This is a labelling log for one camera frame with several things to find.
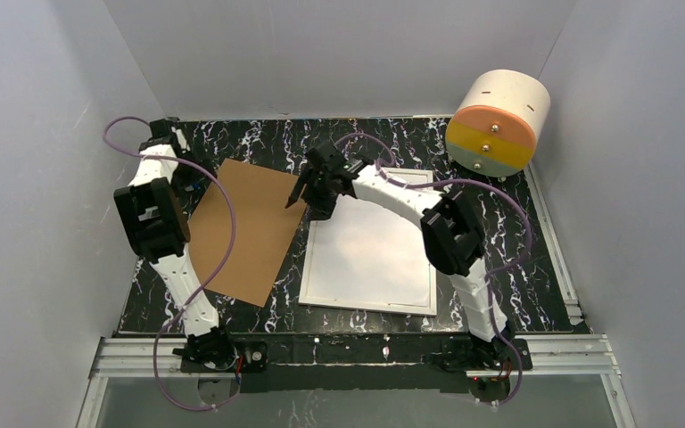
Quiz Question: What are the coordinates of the brown frame backing board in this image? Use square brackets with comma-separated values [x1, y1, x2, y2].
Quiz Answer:
[188, 159, 305, 307]

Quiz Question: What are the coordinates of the autumn forest photo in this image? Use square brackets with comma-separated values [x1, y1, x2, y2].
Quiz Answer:
[307, 171, 433, 307]

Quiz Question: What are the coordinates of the white picture frame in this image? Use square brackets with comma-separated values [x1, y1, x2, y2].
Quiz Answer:
[298, 168, 438, 317]

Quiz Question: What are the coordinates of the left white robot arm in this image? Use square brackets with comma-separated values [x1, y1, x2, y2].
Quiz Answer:
[113, 119, 219, 337]

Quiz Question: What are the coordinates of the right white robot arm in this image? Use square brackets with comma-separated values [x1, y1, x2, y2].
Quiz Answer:
[286, 143, 508, 342]

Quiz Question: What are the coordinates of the white cylindrical drawer unit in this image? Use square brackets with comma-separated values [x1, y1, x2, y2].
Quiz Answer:
[445, 70, 551, 178]

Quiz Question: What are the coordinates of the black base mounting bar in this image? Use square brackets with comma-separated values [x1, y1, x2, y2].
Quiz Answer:
[170, 333, 532, 399]

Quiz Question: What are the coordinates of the aluminium rail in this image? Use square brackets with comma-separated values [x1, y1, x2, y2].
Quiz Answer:
[76, 334, 636, 427]

